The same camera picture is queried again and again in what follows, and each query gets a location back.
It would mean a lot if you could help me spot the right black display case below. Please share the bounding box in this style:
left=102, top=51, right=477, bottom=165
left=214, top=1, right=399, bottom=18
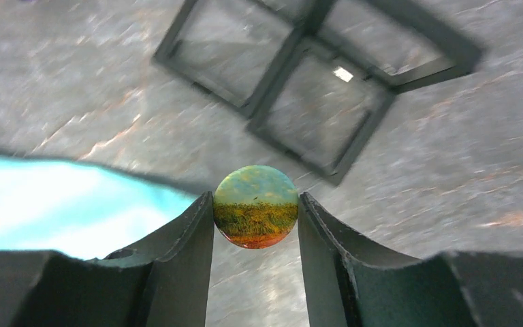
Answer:
left=248, top=1, right=486, bottom=185

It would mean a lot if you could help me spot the teal t-shirt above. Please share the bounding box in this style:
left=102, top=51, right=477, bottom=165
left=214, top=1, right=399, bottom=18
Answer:
left=0, top=156, right=195, bottom=259

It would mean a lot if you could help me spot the black display case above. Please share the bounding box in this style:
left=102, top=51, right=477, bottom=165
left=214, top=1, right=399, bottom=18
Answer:
left=248, top=1, right=486, bottom=185
left=153, top=1, right=311, bottom=119

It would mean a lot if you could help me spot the yellow landscape brooch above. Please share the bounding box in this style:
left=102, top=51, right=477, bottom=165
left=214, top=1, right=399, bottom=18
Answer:
left=213, top=165, right=299, bottom=249

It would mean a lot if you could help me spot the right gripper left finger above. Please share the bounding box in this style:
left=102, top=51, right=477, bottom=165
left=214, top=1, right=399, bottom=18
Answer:
left=0, top=192, right=215, bottom=326

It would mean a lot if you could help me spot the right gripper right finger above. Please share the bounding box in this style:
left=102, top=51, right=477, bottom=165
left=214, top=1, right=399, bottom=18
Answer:
left=298, top=193, right=523, bottom=326

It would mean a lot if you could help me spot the left black display case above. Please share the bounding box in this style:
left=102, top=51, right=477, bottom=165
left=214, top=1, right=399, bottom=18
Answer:
left=153, top=1, right=311, bottom=119

